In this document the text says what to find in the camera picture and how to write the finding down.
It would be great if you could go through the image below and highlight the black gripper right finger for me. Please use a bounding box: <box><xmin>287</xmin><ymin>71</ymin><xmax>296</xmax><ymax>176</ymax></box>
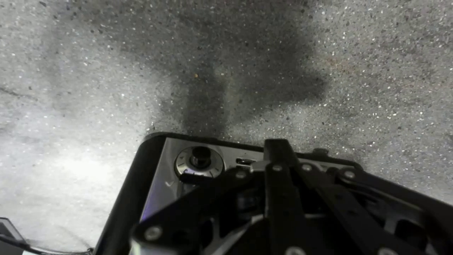
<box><xmin>279</xmin><ymin>139</ymin><xmax>453</xmax><ymax>255</ymax></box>

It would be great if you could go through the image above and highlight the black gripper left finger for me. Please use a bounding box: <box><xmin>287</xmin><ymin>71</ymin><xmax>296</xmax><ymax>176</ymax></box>
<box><xmin>129</xmin><ymin>139</ymin><xmax>283</xmax><ymax>255</ymax></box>

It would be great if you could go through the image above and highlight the silver toaster button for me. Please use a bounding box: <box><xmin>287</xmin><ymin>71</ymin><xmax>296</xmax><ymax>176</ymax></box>
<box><xmin>174</xmin><ymin>146</ymin><xmax>226</xmax><ymax>181</ymax></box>

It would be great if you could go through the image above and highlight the black toaster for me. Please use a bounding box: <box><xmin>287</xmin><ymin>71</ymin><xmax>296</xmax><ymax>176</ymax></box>
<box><xmin>93</xmin><ymin>132</ymin><xmax>453</xmax><ymax>255</ymax></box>

